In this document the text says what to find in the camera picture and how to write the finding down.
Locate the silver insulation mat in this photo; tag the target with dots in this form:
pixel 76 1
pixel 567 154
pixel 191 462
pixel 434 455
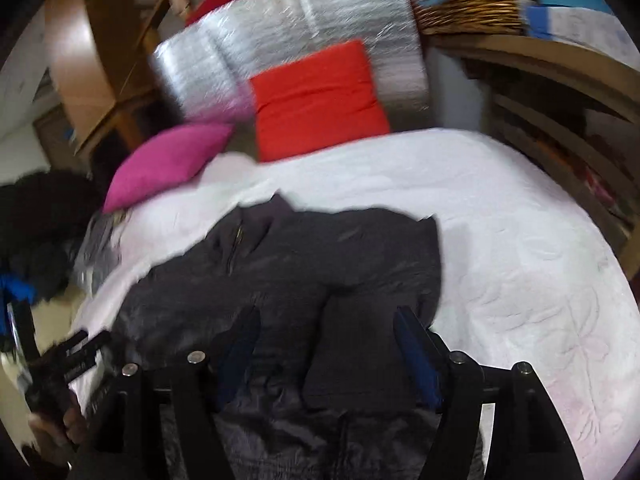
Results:
pixel 204 71

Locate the person's left hand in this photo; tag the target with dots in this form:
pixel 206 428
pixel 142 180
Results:
pixel 56 440

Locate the dark grey jacket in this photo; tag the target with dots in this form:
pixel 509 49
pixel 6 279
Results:
pixel 325 394

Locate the wooden shelf unit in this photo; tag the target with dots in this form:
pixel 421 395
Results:
pixel 574 112

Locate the black clothes pile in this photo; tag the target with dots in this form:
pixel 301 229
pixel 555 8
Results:
pixel 42 215

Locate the red cushion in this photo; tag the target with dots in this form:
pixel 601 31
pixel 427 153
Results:
pixel 325 99

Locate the magenta pillow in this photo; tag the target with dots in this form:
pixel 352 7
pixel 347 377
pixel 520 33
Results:
pixel 171 158

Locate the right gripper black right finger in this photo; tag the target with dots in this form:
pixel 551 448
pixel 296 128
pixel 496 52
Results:
pixel 528 438

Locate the blue garment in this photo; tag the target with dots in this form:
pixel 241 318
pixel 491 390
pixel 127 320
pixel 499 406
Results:
pixel 12 290

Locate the wicker basket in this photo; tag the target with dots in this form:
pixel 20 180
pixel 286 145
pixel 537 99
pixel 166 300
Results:
pixel 470 17

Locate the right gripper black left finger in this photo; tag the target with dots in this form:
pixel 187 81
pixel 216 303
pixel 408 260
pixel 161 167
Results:
pixel 125 438

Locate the wooden cabinet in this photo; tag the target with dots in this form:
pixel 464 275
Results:
pixel 99 59

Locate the white bed cover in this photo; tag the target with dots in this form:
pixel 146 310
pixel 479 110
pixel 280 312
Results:
pixel 527 275

